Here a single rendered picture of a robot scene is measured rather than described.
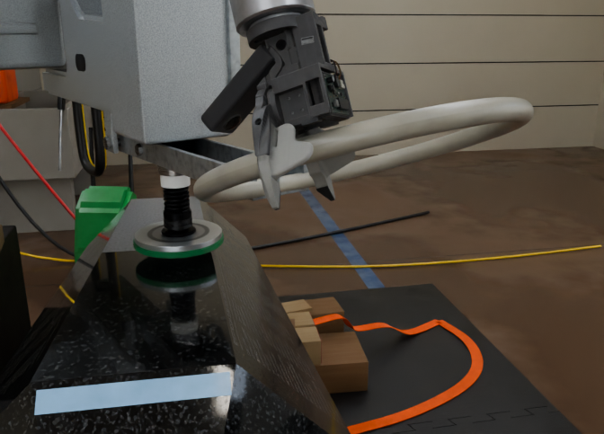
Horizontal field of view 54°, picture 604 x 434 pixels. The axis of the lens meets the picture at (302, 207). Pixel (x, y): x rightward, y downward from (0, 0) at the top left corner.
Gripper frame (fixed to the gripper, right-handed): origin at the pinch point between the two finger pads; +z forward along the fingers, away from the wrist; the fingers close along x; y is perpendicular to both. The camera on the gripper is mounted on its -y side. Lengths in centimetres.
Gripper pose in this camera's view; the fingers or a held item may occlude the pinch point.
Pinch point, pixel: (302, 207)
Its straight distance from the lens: 65.6
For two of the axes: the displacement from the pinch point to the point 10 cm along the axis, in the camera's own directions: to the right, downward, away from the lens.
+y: 8.8, -2.2, -4.3
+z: 2.3, 9.7, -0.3
